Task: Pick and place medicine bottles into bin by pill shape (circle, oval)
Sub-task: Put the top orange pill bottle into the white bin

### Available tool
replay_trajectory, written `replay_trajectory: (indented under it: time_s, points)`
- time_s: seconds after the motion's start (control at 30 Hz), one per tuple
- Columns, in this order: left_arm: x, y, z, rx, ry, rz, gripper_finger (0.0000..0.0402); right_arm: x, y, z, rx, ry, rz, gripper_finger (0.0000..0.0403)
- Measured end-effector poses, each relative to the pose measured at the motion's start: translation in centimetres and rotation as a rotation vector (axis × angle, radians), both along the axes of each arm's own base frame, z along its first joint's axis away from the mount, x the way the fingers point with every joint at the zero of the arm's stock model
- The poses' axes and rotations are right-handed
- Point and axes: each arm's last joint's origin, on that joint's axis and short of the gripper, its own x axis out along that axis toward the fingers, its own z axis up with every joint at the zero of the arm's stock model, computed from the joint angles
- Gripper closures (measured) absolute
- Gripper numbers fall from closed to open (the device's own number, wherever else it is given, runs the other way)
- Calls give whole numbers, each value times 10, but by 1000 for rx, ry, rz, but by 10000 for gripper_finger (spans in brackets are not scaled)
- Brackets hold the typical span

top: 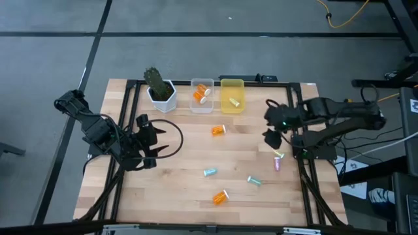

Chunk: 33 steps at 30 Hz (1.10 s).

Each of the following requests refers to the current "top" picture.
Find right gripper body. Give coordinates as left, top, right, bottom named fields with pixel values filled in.
left=263, top=103, right=297, bottom=131

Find green cactus plant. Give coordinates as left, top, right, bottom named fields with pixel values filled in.
left=143, top=67, right=168, bottom=101

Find yellow plastic bin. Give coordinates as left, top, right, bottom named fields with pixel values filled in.
left=220, top=78, right=246, bottom=115

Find black desk with white logo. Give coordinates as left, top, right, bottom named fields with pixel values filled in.
left=399, top=86, right=418, bottom=177

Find black bar device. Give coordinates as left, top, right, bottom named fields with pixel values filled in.
left=218, top=74, right=279, bottom=83

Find silver metal strip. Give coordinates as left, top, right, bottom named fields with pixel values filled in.
left=103, top=224, right=132, bottom=235
left=283, top=227, right=321, bottom=235

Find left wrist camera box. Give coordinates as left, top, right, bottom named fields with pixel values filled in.
left=135, top=114, right=151, bottom=129

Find clear plastic bin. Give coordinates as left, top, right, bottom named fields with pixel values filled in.
left=189, top=78, right=215, bottom=114

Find black desk leg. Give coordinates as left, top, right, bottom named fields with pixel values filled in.
left=351, top=0, right=418, bottom=89

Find white cable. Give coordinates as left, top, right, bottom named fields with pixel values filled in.
left=339, top=130, right=418, bottom=161

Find white paper sheets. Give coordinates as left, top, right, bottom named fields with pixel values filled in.
left=338, top=155, right=369, bottom=200

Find white hexagonal plant pot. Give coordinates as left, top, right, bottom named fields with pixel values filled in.
left=146, top=80, right=178, bottom=114

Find black keyboard desk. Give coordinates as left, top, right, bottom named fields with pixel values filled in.
left=391, top=172, right=418, bottom=235

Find yellow extension cable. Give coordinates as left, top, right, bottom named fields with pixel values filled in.
left=315, top=0, right=370, bottom=29

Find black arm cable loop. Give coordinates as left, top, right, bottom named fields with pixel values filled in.
left=148, top=118, right=184, bottom=160

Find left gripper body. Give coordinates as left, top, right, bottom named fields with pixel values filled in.
left=136, top=124, right=159, bottom=170

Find black computer keyboard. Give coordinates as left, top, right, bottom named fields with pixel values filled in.
left=406, top=194, right=418, bottom=234

